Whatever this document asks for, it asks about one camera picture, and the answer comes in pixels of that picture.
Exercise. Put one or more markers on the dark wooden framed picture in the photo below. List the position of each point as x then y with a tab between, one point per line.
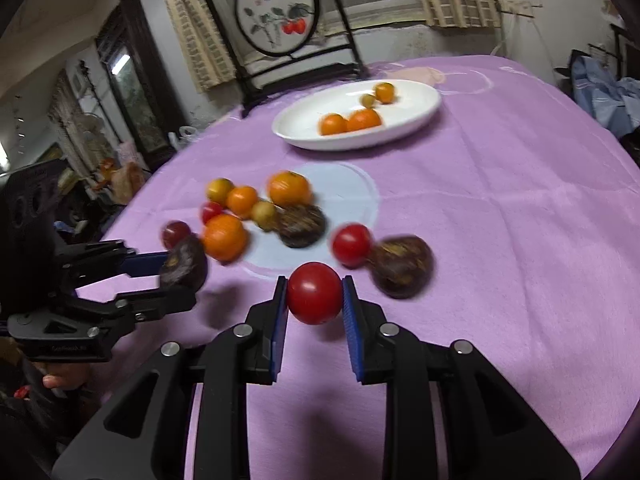
131	85

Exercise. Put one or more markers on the yellow orange fruit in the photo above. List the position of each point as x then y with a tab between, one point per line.
219	189

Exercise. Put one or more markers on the orange plastic bag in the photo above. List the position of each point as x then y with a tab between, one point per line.
127	180

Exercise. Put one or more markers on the large red tomato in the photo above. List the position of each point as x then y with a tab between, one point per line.
314	292

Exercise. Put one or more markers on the small yellow green fruit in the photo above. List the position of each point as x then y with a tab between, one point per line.
368	101
264	215

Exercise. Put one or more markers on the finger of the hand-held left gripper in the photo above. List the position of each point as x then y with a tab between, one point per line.
160	302
145	263

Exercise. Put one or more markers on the round embroidered table screen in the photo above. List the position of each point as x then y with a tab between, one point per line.
277	5

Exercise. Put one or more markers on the white oval plate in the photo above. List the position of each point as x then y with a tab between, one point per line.
310	132

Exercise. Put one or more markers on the blue clothes pile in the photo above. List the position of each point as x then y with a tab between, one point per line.
600	90

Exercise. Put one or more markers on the small red cherry tomato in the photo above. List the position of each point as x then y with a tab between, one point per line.
175	233
210	211

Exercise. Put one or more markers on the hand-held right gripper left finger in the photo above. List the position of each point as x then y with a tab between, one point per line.
279	332

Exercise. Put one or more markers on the orange tangerine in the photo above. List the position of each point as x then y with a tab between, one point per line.
333	124
289	188
225	237
242	201
385	92
365	120

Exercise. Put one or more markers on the dark purple passion fruit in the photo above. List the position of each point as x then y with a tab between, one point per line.
186	265
404	265
301	226

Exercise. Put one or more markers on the purple tablecloth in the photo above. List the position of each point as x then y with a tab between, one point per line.
500	185

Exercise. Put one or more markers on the person's left hand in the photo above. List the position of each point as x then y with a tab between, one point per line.
65	379

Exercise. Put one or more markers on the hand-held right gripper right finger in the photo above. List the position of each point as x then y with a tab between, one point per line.
350	332

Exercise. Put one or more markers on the white plastic bag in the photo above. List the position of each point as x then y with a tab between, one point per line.
186	136

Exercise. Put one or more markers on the standing fan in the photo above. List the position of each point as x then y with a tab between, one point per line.
89	132

